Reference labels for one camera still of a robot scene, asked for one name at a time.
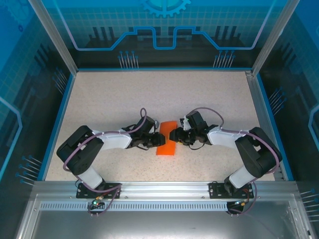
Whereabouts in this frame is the blue table edge strip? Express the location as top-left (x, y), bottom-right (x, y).
top-left (256, 73), bottom-right (295, 182)
top-left (40, 73), bottom-right (77, 182)
top-left (76, 66), bottom-right (253, 73)

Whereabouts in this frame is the blue gear graphic wall panel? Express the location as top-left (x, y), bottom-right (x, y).
top-left (41, 0), bottom-right (287, 69)

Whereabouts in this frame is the blue circuit graphic wall panel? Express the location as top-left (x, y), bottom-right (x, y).
top-left (256, 0), bottom-right (319, 239)
top-left (0, 0), bottom-right (75, 239)

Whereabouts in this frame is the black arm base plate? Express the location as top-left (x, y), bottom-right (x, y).
top-left (76, 182), bottom-right (122, 200)
top-left (208, 181), bottom-right (253, 200)

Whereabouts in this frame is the orange paper sheet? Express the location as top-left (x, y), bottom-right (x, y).
top-left (156, 120), bottom-right (178, 157)

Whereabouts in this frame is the aluminium mounting rail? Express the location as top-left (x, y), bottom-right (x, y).
top-left (33, 180), bottom-right (299, 201)

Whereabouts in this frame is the aluminium frame post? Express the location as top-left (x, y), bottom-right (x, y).
top-left (251, 0), bottom-right (301, 77)
top-left (27, 0), bottom-right (78, 75)

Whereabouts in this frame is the thin black right gripper cable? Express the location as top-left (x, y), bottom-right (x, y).
top-left (189, 139), bottom-right (207, 151)

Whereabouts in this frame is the slotted grey cable duct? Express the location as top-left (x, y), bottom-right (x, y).
top-left (39, 202), bottom-right (232, 212)

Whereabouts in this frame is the small adapter board with LED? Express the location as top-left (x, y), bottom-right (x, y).
top-left (90, 198), bottom-right (105, 209)
top-left (231, 199), bottom-right (251, 208)

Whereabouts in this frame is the aluminium side rail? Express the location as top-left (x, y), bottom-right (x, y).
top-left (245, 70), bottom-right (287, 182)

